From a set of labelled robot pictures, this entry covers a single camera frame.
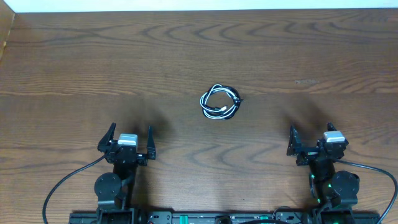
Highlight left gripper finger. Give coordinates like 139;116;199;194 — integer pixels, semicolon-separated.
97;123;116;152
146;126;156;160

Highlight white USB cable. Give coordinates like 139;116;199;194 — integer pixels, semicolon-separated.
200;85;237;119

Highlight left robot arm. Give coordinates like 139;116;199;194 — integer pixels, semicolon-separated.
94;123;156;223

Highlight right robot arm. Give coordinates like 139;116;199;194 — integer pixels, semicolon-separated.
287;123;359;223

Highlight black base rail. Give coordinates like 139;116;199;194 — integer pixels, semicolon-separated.
68;211;382;224

